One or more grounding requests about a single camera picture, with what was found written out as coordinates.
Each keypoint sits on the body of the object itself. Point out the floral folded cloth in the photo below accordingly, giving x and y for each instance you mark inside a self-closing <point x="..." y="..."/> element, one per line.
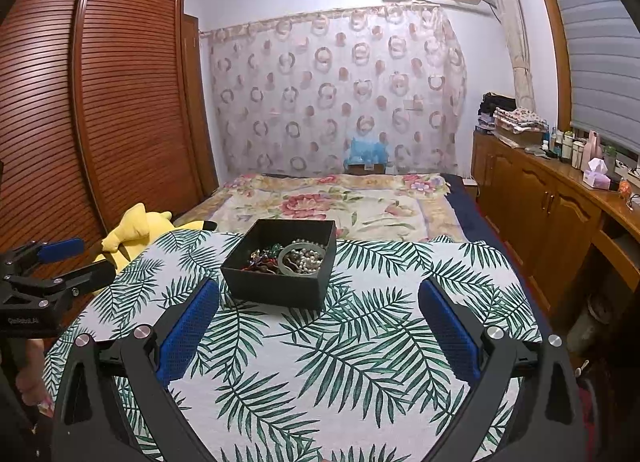
<point x="520" y="119"/>

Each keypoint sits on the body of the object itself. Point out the wooden sideboard cabinet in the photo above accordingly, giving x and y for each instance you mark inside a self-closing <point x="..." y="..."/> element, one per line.
<point x="540" y="212"/>

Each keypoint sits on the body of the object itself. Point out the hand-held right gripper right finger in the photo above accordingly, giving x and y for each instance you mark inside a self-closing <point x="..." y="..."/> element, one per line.
<point x="450" y="337"/>

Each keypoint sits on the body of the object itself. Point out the dark folded clothes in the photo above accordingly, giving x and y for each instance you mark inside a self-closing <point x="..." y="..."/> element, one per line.
<point x="495" y="106"/>

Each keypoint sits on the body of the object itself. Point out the blue plush toy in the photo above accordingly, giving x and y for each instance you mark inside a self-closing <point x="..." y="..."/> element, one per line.
<point x="366" y="149"/>

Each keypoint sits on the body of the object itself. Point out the tissue box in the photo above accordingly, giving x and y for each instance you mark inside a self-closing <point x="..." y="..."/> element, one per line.
<point x="596" y="174"/>

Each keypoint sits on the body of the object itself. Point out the floral blanket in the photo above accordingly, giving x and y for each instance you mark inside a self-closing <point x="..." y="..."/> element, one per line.
<point x="375" y="212"/>

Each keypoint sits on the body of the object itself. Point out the circle patterned curtain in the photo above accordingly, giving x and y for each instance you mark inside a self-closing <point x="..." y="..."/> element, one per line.
<point x="325" y="91"/>

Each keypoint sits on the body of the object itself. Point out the grey window blind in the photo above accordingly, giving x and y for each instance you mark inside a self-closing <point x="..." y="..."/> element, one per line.
<point x="600" y="51"/>

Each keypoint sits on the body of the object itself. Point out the black jewelry box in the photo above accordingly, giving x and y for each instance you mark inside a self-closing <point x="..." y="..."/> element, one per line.
<point x="272" y="289"/>

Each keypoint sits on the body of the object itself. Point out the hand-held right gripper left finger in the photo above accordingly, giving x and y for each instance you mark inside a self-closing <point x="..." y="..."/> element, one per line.
<point x="190" y="337"/>

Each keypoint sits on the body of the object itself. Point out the dark blue bedsheet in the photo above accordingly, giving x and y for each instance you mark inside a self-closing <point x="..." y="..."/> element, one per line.
<point x="475" y="212"/>

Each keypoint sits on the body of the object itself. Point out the green bead jewelry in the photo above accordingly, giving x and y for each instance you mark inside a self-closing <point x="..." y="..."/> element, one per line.
<point x="274" y="248"/>

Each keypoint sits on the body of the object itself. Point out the pink bottle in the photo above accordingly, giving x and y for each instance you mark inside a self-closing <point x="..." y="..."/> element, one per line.
<point x="593" y="146"/>

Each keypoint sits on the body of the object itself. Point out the brown cardboard box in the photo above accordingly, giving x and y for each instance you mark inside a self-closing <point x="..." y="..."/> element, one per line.
<point x="367" y="169"/>

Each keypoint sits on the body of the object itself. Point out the row of toiletry bottles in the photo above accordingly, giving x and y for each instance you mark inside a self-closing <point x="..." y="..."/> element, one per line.
<point x="567" y="146"/>

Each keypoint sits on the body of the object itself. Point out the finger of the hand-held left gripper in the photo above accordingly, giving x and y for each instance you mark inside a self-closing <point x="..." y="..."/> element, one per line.
<point x="60" y="248"/>
<point x="80" y="278"/>

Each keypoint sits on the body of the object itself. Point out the purple crystal hair comb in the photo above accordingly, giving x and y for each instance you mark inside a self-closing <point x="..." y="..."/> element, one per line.
<point x="259" y="257"/>

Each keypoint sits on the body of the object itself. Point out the person's left hand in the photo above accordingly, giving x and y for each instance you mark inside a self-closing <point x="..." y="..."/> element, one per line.
<point x="32" y="377"/>

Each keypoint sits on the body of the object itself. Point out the palm leaf printed cloth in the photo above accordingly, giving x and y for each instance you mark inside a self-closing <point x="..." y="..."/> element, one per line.
<point x="325" y="367"/>

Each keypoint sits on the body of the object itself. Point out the pale jade bangle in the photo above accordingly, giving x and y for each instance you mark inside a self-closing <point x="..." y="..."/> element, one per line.
<point x="283" y="262"/>

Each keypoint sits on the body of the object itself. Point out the wooden slatted wardrobe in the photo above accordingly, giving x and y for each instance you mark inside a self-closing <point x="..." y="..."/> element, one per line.
<point x="125" y="116"/>

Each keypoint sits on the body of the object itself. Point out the beige tied curtain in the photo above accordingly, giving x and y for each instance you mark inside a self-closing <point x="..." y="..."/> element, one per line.
<point x="517" y="41"/>

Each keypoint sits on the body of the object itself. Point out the yellow plush toy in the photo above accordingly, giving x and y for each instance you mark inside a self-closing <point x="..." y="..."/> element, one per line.
<point x="135" y="229"/>

